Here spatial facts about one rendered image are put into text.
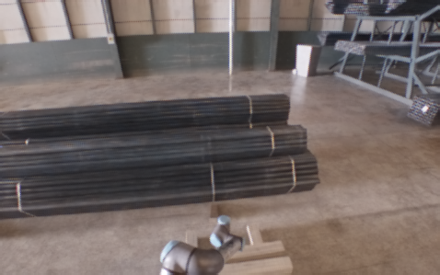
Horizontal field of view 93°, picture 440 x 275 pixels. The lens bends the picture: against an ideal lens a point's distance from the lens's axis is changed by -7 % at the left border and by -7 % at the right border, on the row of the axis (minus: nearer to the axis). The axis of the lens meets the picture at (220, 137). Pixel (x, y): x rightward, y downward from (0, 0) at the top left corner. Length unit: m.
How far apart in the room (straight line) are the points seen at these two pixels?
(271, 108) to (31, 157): 2.62
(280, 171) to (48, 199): 2.46
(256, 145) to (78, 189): 1.90
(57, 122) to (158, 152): 1.27
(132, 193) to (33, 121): 1.45
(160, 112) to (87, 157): 0.89
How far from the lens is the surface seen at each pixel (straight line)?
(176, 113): 2.62
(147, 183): 2.45
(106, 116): 2.83
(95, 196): 2.64
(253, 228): 2.34
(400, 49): 7.88
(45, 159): 2.76
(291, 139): 2.51
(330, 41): 8.86
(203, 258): 1.08
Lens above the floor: 1.89
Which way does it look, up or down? 28 degrees down
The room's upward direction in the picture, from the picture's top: 1 degrees counter-clockwise
